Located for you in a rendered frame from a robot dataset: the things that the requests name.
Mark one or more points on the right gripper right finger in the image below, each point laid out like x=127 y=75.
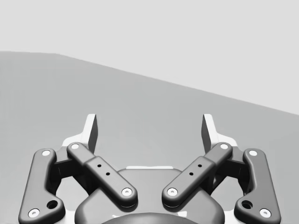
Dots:
x=198 y=171

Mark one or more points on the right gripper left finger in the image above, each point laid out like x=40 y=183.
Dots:
x=102 y=171

